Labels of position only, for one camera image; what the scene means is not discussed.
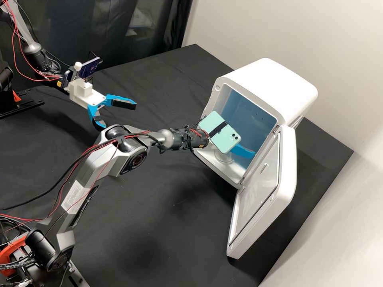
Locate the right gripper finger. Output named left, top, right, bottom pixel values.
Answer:
left=229, top=143, right=256, bottom=159

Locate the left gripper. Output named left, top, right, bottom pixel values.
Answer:
left=67, top=86, right=138, bottom=132

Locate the incubator door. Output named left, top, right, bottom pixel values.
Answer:
left=226, top=124, right=298, bottom=260

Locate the white incubator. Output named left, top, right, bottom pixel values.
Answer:
left=192, top=58, right=318, bottom=188

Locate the orange clamp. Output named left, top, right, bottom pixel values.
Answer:
left=0, top=234, right=31, bottom=279

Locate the right wrist camera phone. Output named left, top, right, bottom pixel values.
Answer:
left=198, top=111, right=242, bottom=157

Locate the wrist camera phone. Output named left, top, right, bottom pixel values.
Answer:
left=64, top=57, right=103, bottom=88
left=198, top=111, right=242, bottom=157

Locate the left wrist camera phone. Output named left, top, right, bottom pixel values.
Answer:
left=64, top=57, right=103, bottom=88

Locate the black cable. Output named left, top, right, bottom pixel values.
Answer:
left=0, top=151, right=99, bottom=210

